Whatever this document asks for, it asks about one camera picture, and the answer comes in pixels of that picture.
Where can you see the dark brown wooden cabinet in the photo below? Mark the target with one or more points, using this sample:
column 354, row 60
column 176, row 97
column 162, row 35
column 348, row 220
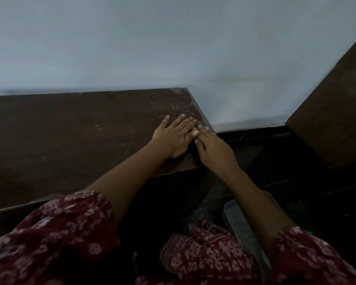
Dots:
column 338, row 115

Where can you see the person's left hand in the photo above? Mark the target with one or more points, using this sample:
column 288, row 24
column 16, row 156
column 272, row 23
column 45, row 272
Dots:
column 172, row 139

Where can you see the person's left forearm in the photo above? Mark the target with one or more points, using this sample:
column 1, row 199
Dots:
column 127, row 181

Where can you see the person's right thumb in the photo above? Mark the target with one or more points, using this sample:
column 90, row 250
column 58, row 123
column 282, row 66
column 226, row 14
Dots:
column 199, row 148

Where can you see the person's right hand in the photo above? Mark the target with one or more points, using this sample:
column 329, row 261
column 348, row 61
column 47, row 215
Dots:
column 216, row 154

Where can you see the person's left middle finger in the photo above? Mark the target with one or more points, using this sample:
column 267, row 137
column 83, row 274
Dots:
column 186, row 127

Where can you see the person's right forearm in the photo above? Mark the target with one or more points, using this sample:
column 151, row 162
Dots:
column 255, row 204

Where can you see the maroon floral patterned garment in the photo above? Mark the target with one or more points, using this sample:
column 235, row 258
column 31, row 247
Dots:
column 62, row 237

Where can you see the person's left little finger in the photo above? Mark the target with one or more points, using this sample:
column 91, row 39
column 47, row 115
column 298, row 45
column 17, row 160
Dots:
column 163, row 124

